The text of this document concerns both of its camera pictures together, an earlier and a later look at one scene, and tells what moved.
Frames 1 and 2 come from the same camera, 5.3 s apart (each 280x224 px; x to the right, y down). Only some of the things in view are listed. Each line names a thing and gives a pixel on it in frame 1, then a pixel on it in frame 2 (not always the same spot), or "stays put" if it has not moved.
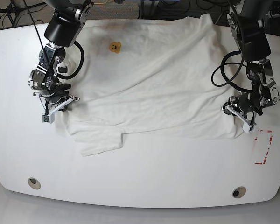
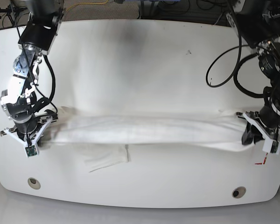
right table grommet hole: [239, 192] stays put
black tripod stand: [13, 11] stays put
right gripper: [245, 104] → [269, 122]
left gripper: [54, 100] → [31, 138]
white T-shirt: [173, 77] → [106, 138]
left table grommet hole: [33, 183] stays put
